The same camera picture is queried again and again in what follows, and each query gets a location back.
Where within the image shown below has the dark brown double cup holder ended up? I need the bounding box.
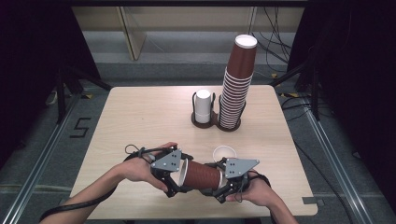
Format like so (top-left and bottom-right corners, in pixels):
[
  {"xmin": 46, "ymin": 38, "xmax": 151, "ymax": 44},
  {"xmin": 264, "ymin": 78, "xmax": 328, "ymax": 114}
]
[{"xmin": 190, "ymin": 91, "xmax": 247, "ymax": 133}]

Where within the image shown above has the brown paper cup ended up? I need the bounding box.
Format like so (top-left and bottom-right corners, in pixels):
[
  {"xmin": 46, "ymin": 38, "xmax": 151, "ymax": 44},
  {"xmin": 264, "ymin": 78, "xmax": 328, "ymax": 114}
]
[{"xmin": 177, "ymin": 158, "xmax": 224, "ymax": 191}]

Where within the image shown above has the black curtain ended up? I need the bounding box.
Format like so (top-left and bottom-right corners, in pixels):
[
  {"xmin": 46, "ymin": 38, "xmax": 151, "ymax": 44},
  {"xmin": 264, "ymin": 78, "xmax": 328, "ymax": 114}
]
[
  {"xmin": 0, "ymin": 0, "xmax": 101, "ymax": 162},
  {"xmin": 288, "ymin": 0, "xmax": 396, "ymax": 214}
]

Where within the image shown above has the white floor cable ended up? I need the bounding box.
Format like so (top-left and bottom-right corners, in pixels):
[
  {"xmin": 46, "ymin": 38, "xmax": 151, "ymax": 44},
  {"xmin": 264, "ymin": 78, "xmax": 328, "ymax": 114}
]
[{"xmin": 45, "ymin": 90, "xmax": 60, "ymax": 106}]

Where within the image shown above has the person's right hand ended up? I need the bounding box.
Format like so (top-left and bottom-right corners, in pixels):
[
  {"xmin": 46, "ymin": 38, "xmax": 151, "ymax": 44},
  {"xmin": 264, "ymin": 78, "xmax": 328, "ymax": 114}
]
[{"xmin": 225, "ymin": 169, "xmax": 278, "ymax": 209}]

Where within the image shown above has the left hand-held gripper cable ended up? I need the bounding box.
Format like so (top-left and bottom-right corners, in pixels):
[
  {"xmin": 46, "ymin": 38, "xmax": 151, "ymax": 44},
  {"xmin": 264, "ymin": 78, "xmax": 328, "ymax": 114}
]
[{"xmin": 38, "ymin": 144, "xmax": 176, "ymax": 222}]

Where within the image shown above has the white paper cup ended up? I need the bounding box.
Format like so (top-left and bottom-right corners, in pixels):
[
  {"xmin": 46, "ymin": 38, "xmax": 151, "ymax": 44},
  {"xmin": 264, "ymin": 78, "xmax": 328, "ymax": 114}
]
[{"xmin": 212, "ymin": 145, "xmax": 237, "ymax": 163}]

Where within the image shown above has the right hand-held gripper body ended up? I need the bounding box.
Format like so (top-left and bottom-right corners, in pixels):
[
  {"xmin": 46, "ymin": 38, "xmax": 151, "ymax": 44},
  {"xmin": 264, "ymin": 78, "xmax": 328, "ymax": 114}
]
[{"xmin": 223, "ymin": 158, "xmax": 261, "ymax": 194}]

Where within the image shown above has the metal floor rail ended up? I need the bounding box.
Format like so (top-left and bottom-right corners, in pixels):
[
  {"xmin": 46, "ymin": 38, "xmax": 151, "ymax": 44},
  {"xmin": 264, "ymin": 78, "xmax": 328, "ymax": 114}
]
[
  {"xmin": 303, "ymin": 99, "xmax": 375, "ymax": 224},
  {"xmin": 0, "ymin": 92, "xmax": 83, "ymax": 224}
]

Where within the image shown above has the person's left hand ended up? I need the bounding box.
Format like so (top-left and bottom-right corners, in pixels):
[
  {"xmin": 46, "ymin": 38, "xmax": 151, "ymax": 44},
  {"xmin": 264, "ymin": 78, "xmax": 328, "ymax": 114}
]
[{"xmin": 120, "ymin": 141, "xmax": 179, "ymax": 193}]

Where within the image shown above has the black tape numeral mark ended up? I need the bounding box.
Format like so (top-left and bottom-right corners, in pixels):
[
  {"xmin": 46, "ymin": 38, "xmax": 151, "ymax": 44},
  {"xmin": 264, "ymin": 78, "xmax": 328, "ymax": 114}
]
[{"xmin": 69, "ymin": 117, "xmax": 92, "ymax": 139}]

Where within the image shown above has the black tape strip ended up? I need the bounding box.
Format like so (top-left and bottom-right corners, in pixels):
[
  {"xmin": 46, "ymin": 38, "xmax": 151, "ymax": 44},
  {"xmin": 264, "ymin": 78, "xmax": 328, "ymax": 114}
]
[{"xmin": 302, "ymin": 196, "xmax": 325, "ymax": 207}]

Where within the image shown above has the hand-held gripper cable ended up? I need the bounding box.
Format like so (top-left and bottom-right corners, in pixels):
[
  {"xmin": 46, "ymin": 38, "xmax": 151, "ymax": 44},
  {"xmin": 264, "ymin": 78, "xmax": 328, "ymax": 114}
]
[
  {"xmin": 233, "ymin": 171, "xmax": 278, "ymax": 224},
  {"xmin": 38, "ymin": 144, "xmax": 176, "ymax": 222}
]

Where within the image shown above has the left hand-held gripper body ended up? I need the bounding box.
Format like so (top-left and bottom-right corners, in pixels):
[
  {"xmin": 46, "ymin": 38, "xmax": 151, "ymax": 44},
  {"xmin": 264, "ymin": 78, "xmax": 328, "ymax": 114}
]
[{"xmin": 150, "ymin": 148, "xmax": 185, "ymax": 189}]

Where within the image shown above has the right hand-held gripper cable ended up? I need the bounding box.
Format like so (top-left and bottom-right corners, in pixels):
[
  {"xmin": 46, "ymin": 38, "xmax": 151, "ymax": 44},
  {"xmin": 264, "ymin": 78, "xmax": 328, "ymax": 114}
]
[{"xmin": 233, "ymin": 171, "xmax": 278, "ymax": 224}]

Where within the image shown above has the stack of white cups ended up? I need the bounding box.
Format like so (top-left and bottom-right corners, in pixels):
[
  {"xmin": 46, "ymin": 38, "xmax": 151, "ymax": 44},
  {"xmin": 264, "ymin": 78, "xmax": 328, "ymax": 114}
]
[{"xmin": 194, "ymin": 89, "xmax": 213, "ymax": 124}]

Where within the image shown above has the stack of brown cups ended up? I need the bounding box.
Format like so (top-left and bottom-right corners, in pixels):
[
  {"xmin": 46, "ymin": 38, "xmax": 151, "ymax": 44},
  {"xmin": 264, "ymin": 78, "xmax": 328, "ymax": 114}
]
[{"xmin": 218, "ymin": 34, "xmax": 259, "ymax": 131}]

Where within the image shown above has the bundle of black cables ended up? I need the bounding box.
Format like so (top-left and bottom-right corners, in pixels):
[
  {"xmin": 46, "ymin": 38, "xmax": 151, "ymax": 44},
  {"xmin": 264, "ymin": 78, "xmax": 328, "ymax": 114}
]
[{"xmin": 251, "ymin": 7, "xmax": 293, "ymax": 66}]

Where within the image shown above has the beige wooden panel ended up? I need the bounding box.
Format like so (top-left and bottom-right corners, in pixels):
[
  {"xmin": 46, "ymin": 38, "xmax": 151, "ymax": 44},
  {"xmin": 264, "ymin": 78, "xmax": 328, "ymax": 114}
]
[{"xmin": 116, "ymin": 7, "xmax": 148, "ymax": 62}]

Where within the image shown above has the black tripod stand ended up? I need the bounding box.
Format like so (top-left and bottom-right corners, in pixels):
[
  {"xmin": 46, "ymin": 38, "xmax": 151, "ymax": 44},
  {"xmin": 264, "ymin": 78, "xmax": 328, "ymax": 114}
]
[
  {"xmin": 269, "ymin": 59, "xmax": 321, "ymax": 122},
  {"xmin": 54, "ymin": 64, "xmax": 113, "ymax": 125}
]

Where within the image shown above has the black floor cable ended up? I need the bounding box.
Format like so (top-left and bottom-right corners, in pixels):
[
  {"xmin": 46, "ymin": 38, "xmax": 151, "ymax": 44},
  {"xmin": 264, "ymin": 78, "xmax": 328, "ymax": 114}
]
[{"xmin": 281, "ymin": 94, "xmax": 354, "ymax": 224}]

